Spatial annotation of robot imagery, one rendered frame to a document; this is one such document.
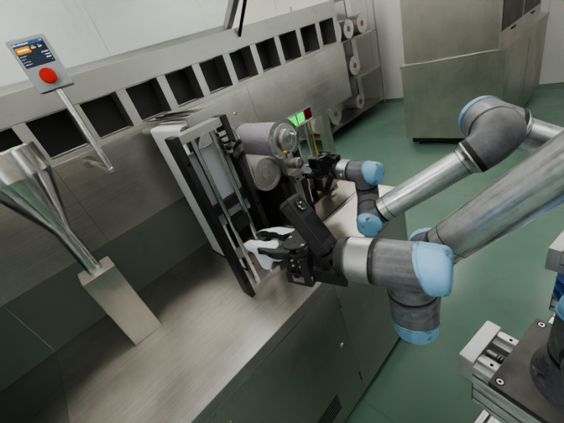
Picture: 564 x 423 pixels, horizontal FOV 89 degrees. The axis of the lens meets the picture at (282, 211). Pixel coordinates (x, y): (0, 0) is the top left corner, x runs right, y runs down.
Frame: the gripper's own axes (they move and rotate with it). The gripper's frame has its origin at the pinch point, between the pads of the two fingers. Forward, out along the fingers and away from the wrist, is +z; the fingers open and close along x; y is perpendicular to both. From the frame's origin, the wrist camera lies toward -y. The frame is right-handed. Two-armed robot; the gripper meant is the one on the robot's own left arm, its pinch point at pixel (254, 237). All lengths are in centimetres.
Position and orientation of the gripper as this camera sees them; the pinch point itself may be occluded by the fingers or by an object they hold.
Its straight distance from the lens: 60.2
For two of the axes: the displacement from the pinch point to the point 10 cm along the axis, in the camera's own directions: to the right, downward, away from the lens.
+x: 5.1, -4.5, 7.3
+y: 2.3, 8.9, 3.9
